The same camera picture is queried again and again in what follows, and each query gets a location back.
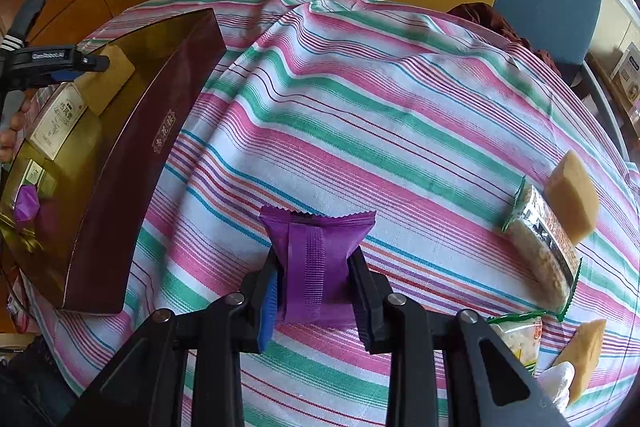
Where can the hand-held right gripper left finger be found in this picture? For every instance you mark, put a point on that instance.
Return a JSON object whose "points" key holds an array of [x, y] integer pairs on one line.
{"points": [[267, 312]]}

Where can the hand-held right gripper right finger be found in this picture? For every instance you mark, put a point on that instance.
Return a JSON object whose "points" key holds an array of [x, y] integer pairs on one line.
{"points": [[367, 307]]}

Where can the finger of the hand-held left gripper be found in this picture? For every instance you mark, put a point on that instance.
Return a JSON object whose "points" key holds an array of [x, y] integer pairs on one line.
{"points": [[96, 63]]}

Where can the yellow sponge block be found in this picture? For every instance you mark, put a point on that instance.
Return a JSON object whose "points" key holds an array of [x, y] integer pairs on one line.
{"points": [[107, 87]]}

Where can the beige labelled box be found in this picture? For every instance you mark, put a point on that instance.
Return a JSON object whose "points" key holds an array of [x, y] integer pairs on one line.
{"points": [[57, 122]]}

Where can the gold tin box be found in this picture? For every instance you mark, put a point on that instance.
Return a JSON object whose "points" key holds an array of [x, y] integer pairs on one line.
{"points": [[135, 177]]}

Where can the green cracker packet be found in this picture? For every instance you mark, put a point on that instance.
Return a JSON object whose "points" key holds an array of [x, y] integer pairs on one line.
{"points": [[542, 252], [522, 342]]}

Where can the clear white snack packet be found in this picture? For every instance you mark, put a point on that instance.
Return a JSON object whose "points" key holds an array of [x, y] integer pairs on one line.
{"points": [[556, 387]]}

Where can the yellow snack packet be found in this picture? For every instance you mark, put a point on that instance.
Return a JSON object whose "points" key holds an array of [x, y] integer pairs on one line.
{"points": [[585, 352], [572, 199]]}

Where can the person's left hand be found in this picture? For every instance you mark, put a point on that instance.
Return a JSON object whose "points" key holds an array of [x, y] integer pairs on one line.
{"points": [[10, 132]]}

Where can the striped tablecloth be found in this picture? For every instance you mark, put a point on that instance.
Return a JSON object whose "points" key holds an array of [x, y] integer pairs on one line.
{"points": [[375, 107]]}

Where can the dark trousers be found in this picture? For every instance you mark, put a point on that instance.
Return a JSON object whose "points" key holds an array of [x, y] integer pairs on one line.
{"points": [[30, 382]]}

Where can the white printed box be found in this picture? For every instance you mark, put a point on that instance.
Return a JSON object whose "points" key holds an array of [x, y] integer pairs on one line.
{"points": [[627, 72]]}

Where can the grey metal rail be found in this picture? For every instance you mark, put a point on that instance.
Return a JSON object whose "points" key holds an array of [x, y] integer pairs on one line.
{"points": [[607, 107]]}

